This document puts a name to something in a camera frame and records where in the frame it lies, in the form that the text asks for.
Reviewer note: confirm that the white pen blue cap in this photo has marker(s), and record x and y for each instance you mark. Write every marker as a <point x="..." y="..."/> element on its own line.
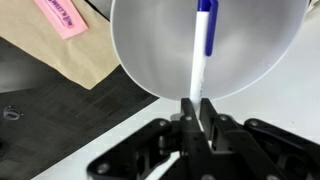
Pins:
<point x="197" y="66"/>

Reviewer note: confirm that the brown paper napkin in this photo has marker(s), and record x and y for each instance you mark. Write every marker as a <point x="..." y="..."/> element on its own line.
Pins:
<point x="40" y="46"/>

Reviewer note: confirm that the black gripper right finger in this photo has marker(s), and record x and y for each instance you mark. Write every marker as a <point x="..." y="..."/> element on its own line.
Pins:
<point x="253" y="146"/>

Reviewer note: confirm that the grey bowl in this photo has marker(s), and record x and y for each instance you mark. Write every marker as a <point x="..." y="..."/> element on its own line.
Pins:
<point x="156" y="46"/>

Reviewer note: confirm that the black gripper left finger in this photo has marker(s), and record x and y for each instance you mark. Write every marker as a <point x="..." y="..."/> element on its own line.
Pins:
<point x="190" y="143"/>

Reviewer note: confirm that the small round floor object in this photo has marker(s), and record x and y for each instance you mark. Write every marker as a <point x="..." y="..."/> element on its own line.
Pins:
<point x="11" y="113"/>

